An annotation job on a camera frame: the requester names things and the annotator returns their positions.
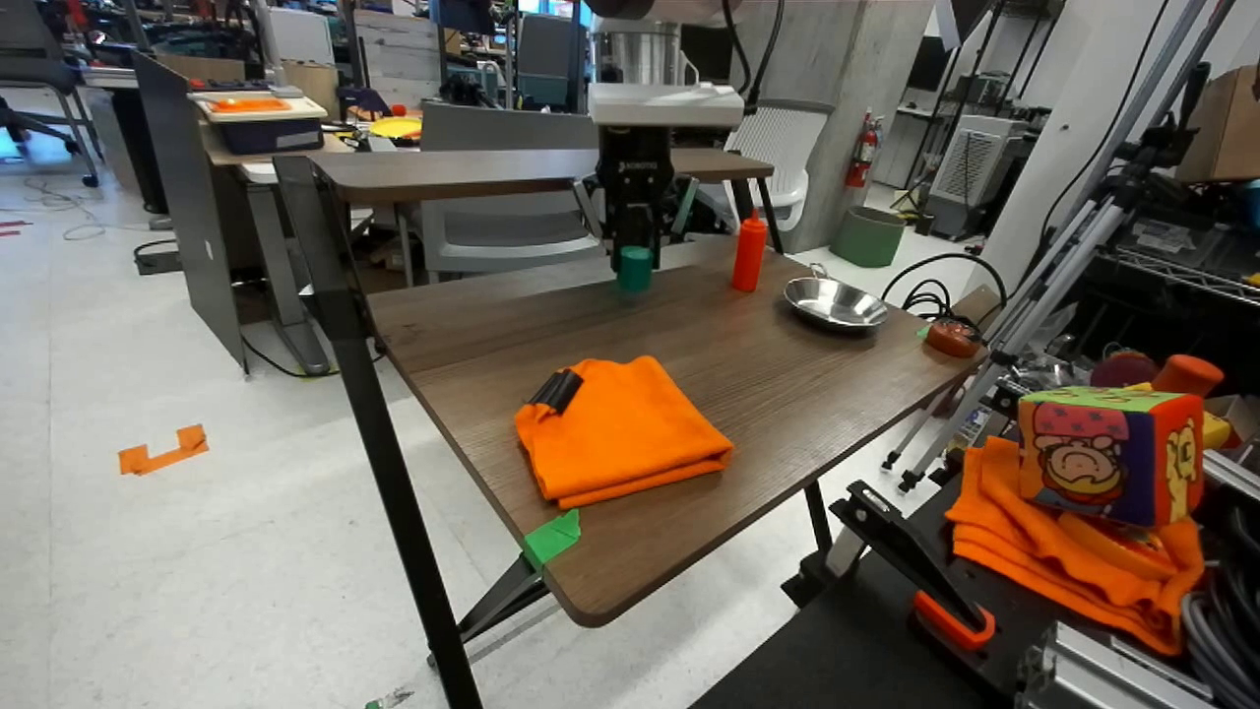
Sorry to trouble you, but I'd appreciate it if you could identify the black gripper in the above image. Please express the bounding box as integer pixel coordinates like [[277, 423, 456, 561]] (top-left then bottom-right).
[[594, 125, 678, 263]]

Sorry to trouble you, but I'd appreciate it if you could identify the green block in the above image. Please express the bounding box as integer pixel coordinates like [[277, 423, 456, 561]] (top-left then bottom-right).
[[615, 245, 658, 297]]

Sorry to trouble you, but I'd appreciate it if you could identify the orange squeeze bottle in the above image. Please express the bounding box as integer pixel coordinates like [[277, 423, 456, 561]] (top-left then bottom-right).
[[727, 214, 773, 297]]

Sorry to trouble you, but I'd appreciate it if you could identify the grey desk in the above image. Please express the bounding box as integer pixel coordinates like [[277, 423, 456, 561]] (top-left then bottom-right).
[[307, 146, 779, 287]]

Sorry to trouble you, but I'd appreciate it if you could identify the small black marker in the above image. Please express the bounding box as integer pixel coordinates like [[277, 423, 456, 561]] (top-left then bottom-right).
[[527, 368, 588, 417]]

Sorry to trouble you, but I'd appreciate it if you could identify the folded orange cloth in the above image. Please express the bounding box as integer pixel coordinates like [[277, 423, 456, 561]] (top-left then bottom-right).
[[510, 351, 735, 511]]

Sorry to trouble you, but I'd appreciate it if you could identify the silver metal bowl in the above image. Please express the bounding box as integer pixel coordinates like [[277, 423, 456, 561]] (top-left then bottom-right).
[[779, 271, 888, 335]]

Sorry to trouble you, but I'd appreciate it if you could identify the green bin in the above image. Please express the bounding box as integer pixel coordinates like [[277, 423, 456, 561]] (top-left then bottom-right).
[[828, 207, 908, 271]]

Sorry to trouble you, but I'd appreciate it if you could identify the red fire extinguisher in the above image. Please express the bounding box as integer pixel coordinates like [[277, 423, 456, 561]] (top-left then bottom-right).
[[841, 116, 883, 192]]

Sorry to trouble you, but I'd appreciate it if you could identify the green tape tab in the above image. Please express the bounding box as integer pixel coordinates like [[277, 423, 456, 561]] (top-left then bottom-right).
[[518, 510, 588, 573]]

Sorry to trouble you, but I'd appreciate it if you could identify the small round orange puck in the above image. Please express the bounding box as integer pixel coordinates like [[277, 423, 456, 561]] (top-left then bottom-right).
[[926, 317, 983, 364]]

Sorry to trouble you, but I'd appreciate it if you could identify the flat box with orange label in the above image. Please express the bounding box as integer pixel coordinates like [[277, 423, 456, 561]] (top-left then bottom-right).
[[187, 82, 329, 154]]

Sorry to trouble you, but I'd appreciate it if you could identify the long silver aluminium extrusion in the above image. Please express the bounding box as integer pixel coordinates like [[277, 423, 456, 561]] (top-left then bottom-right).
[[879, 0, 1236, 495]]

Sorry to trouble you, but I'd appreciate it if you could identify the black partition panel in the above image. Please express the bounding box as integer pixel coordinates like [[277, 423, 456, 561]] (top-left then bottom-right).
[[131, 50, 252, 379]]

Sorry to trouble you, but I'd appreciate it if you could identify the dark red plush toy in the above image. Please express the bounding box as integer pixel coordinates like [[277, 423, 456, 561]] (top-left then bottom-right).
[[1088, 347, 1157, 389]]

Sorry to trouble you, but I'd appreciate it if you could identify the orange floor tape mark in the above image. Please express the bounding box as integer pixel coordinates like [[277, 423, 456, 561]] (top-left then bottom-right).
[[112, 423, 212, 480]]

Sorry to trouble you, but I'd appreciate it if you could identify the colourful soft toy cube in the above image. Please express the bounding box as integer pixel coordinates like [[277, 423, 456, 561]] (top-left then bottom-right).
[[1014, 384, 1210, 533]]

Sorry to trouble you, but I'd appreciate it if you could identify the crumpled orange cloth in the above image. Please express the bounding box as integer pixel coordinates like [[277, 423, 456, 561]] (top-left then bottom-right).
[[941, 434, 1210, 663]]

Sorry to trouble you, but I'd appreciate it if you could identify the orange plush toy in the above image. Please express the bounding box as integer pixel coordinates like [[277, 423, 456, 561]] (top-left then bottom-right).
[[1155, 351, 1228, 401]]

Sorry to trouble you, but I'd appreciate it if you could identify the cardboard box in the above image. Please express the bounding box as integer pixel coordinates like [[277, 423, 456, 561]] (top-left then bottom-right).
[[1172, 62, 1260, 186]]

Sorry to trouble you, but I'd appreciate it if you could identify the black swivel chair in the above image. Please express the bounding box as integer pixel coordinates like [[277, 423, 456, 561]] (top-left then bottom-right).
[[0, 0, 107, 189]]

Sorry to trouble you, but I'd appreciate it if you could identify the short silver aluminium extrusion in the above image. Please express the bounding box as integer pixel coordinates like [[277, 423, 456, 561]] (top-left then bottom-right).
[[1018, 618, 1216, 709]]

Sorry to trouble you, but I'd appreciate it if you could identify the thin black cable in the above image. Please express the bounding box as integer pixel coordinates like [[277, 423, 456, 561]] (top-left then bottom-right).
[[879, 247, 1013, 312]]

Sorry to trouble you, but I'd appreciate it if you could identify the black clamp with orange handle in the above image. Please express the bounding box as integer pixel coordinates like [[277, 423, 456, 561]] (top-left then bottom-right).
[[828, 477, 1000, 660]]

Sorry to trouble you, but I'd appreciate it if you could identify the black cable bundle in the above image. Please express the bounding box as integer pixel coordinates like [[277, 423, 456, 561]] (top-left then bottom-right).
[[1178, 495, 1260, 709]]

